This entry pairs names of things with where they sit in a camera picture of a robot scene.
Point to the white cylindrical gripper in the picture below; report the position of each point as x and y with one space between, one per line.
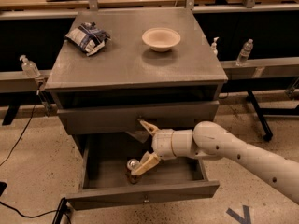
162 144

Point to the orange soda can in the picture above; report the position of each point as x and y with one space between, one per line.
130 166

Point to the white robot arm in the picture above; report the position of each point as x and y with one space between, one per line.
209 140

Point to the grey top drawer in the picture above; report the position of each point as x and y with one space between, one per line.
124 118

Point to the grey open middle drawer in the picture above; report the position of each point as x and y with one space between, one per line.
106 182

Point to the grey wooden drawer cabinet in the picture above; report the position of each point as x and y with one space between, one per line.
126 71

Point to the white paper sheet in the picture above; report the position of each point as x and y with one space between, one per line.
140 136

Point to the white paper bowl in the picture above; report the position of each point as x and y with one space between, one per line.
161 39

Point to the black table leg stand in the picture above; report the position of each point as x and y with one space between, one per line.
263 112

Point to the small white pump bottle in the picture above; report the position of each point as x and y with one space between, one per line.
214 45

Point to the blue white chip bag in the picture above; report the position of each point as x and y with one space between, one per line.
88 38

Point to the clear plastic water bottle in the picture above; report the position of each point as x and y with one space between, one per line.
244 53

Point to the clear sanitizer pump bottle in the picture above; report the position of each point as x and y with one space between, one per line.
29 68

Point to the black base bracket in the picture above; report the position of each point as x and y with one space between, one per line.
62 211

